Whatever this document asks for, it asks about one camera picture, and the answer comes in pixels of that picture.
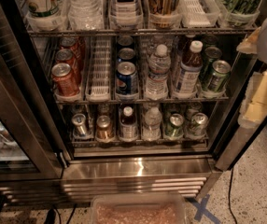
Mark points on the tea bottle bottom shelf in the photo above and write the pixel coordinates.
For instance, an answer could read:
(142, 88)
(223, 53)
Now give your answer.
(128, 124)

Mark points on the brown can top shelf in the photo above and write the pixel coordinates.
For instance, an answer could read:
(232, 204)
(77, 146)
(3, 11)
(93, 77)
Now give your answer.
(163, 13)

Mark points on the clear water bottle shelf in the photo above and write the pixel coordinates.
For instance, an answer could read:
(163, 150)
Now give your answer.
(86, 15)
(158, 69)

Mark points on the water bottle bottom shelf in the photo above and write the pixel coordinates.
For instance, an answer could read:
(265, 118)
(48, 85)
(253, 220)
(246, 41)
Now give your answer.
(151, 129)

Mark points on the red soda can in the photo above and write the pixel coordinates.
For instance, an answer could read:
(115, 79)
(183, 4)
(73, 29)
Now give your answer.
(68, 56)
(72, 44)
(65, 80)

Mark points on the blue pepsi can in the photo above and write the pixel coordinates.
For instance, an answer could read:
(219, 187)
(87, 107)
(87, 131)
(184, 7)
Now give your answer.
(126, 55)
(126, 79)

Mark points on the bronze can bottom shelf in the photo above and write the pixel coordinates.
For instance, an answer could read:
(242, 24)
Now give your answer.
(104, 128)

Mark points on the clear plastic bin on floor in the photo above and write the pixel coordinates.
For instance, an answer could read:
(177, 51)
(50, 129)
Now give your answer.
(138, 208)

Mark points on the tea bottle top shelf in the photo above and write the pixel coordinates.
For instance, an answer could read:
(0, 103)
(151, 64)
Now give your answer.
(125, 13)

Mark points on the tea bottle shelf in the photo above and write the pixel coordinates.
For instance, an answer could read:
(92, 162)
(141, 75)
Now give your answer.
(128, 124)
(125, 13)

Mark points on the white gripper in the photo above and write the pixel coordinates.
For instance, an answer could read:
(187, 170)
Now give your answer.
(254, 107)

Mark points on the green can bottom right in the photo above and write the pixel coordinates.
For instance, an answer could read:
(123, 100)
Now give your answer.
(198, 124)

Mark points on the green can bottom left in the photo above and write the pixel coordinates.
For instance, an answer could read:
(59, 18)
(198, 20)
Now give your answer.
(174, 126)

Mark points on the clear water bottle middle shelf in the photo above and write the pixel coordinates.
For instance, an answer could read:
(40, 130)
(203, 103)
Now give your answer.
(158, 69)

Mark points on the silver can bottom shelf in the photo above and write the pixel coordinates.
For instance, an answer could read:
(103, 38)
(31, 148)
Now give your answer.
(79, 122)

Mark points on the blue label tea bottle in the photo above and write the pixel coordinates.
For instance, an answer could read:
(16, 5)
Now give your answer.
(190, 67)

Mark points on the clear water bottle top shelf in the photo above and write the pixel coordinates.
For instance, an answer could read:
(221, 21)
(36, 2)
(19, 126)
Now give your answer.
(86, 15)

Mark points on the front red soda can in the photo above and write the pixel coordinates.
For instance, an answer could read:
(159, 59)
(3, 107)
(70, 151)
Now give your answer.
(65, 80)

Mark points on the green soda can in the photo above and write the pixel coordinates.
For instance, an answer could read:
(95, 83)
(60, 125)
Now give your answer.
(209, 55)
(216, 76)

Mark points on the fridge glass door left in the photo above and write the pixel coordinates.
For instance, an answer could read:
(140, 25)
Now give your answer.
(31, 150)

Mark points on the front blue pepsi can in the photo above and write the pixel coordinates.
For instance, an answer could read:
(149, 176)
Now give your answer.
(126, 79)

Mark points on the front green soda can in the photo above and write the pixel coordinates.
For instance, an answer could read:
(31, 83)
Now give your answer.
(216, 76)

